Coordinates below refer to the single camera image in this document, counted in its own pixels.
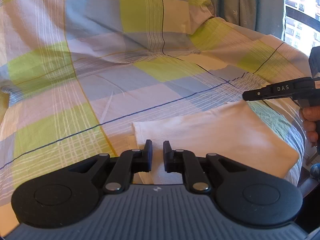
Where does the white garment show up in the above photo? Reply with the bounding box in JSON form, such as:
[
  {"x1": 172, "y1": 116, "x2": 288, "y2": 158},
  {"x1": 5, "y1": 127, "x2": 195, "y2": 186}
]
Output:
[{"x1": 127, "y1": 100, "x2": 304, "y2": 185}]

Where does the person's right hand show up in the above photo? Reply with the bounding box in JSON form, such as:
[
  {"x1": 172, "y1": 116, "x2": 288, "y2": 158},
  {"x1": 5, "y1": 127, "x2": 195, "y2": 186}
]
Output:
[{"x1": 299, "y1": 106, "x2": 320, "y2": 147}]

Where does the grey-green curtain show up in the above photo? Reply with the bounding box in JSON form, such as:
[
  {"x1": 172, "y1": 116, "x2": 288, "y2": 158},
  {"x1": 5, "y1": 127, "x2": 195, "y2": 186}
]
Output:
[{"x1": 211, "y1": 0, "x2": 286, "y2": 40}]

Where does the plaid bed sheet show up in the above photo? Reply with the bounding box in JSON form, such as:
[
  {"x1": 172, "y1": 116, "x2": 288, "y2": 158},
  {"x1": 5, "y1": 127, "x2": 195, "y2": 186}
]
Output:
[{"x1": 1, "y1": 17, "x2": 311, "y2": 236}]

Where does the plaid pillow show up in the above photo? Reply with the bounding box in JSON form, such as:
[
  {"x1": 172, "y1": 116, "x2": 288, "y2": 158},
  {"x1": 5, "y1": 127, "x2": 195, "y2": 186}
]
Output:
[{"x1": 1, "y1": 0, "x2": 214, "y2": 64}]

